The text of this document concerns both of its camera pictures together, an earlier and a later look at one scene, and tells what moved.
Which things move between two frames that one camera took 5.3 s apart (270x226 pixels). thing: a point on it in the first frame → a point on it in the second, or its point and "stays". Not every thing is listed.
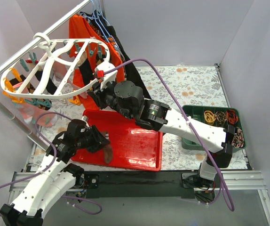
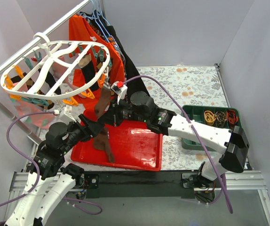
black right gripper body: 99,94 → 112,113
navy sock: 51,87 → 51,81
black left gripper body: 96,137 → 88,128
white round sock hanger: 57,67 stays
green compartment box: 219,117 stays
